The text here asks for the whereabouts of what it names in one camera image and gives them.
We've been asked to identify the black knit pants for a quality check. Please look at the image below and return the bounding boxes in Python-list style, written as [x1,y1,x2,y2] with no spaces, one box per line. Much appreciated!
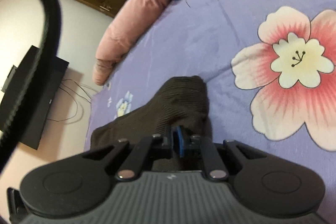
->
[91,76,209,149]

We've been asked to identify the black flat monitor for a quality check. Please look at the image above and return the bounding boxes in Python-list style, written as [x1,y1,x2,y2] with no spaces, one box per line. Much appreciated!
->
[1,46,69,150]

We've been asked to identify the purple floral bed sheet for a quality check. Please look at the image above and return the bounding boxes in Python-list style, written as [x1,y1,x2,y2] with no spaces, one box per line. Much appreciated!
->
[89,0,335,222]

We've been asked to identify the pink leaf-print pillow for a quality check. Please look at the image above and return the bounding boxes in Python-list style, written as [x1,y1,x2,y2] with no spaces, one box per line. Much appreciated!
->
[92,0,172,86]

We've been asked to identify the thin black wires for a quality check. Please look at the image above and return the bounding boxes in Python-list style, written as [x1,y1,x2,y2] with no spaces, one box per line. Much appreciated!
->
[45,78,102,123]

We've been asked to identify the black braided cable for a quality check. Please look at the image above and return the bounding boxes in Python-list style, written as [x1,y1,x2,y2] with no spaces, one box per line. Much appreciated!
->
[0,0,63,172]

